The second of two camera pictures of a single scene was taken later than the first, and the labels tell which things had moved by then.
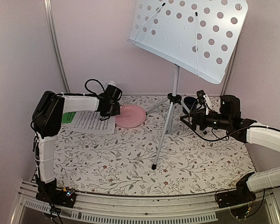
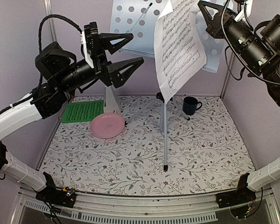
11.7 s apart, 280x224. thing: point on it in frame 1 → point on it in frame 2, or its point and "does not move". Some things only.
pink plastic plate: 130,115 → 107,125
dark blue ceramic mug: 190,103 does not move
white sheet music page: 90,122 → 178,45
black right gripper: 199,115 → 213,24
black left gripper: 117,111 → 109,73
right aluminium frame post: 232,65 does not move
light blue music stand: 198,35 → 137,17
